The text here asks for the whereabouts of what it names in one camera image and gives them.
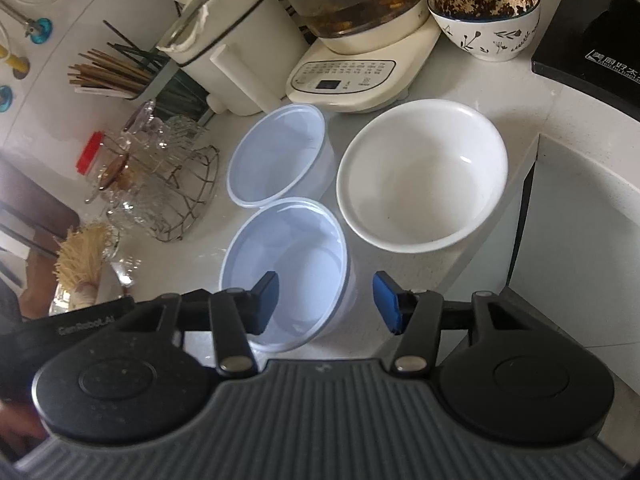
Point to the dried noodle bundle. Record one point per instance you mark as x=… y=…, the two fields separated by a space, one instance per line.
x=82 y=260

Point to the chopstick holder with chopsticks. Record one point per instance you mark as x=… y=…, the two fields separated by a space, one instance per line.
x=110 y=72

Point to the flower-print bowl with dregs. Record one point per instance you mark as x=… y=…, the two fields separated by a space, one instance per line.
x=490 y=30

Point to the white electric pot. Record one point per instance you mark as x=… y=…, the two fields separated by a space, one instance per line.
x=235 y=35

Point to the dark wooden cutting board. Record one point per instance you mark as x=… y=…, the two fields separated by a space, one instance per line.
x=30 y=200

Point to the black induction cooker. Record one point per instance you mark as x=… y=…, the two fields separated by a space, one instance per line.
x=590 y=35

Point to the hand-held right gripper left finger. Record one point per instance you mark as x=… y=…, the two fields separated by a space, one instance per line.
x=265 y=305

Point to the red-lidded plastic jar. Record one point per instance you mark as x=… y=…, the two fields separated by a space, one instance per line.
x=92 y=152

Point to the person's left hand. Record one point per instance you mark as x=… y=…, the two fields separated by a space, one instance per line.
x=17 y=425

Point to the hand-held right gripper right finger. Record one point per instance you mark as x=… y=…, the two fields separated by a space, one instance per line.
x=387 y=305

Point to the glass kettle on cream base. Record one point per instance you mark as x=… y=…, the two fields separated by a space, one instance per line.
x=360 y=60

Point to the clear plastic container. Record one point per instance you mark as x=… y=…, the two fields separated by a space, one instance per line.
x=285 y=255
x=280 y=155

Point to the plain white ceramic bowl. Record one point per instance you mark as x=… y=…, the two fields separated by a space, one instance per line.
x=420 y=175

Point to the yellow gas pipe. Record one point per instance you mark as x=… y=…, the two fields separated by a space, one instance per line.
x=15 y=62

